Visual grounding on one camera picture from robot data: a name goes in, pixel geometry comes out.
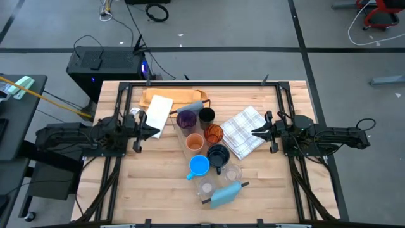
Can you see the black cart base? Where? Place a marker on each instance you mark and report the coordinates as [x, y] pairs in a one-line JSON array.
[[47, 177]]

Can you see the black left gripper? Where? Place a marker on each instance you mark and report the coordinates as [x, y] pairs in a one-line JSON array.
[[136, 131]]

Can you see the black table rail frame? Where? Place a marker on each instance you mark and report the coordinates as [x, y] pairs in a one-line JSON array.
[[190, 84]]

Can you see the black desk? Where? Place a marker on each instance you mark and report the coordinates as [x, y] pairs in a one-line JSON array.
[[19, 126]]

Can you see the white plaid cloth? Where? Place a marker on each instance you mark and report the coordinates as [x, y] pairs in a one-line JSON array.
[[243, 133]]

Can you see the grey cloth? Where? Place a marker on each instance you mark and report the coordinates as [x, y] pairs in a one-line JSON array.
[[191, 107]]

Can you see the black desk caster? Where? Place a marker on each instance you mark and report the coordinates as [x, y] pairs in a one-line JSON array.
[[30, 217]]

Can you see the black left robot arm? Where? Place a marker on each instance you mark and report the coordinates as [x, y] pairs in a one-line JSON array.
[[69, 134]]

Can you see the wooden shelf with black frame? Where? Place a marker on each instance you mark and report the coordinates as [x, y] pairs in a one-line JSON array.
[[212, 174]]

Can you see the yellow rod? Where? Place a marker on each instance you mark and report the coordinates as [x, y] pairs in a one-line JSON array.
[[63, 107]]

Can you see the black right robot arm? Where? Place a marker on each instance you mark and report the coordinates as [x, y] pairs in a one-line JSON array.
[[341, 136]]

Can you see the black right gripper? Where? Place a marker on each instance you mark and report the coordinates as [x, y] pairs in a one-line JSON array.
[[280, 131]]

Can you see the teal cloth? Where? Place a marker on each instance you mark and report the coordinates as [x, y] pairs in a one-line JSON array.
[[226, 194]]

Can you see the black computer tower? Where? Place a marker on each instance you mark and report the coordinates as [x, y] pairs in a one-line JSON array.
[[110, 63]]

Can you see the long grey floor foot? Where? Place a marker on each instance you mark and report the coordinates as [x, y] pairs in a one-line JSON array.
[[389, 79]]

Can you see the yellow cloth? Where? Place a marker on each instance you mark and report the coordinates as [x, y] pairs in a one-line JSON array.
[[183, 94]]

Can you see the small black device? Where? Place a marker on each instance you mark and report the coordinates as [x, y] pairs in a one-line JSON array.
[[96, 64]]

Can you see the small white tag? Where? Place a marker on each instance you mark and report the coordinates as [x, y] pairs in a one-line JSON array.
[[134, 111]]

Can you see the clear plastic mug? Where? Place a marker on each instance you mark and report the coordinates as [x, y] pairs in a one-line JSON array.
[[232, 172], [207, 187]]

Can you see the purple translucent tumbler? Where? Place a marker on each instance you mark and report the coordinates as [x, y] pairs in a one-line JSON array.
[[186, 118]]

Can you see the orange translucent tumbler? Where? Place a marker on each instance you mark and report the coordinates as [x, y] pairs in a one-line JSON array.
[[213, 133]]

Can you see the mint green stapler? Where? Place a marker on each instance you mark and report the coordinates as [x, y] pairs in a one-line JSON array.
[[22, 85]]

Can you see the peach plastic cup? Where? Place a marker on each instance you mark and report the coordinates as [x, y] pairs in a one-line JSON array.
[[194, 142]]

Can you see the blue plastic mug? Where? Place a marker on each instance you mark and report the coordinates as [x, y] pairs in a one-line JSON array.
[[199, 165]]

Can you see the short grey floor foot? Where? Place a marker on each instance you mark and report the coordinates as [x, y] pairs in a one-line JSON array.
[[343, 4]]

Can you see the red chair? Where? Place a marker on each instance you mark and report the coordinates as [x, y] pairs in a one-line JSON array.
[[381, 17]]

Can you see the black wifi antenna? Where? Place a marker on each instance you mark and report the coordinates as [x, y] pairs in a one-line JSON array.
[[138, 44]]

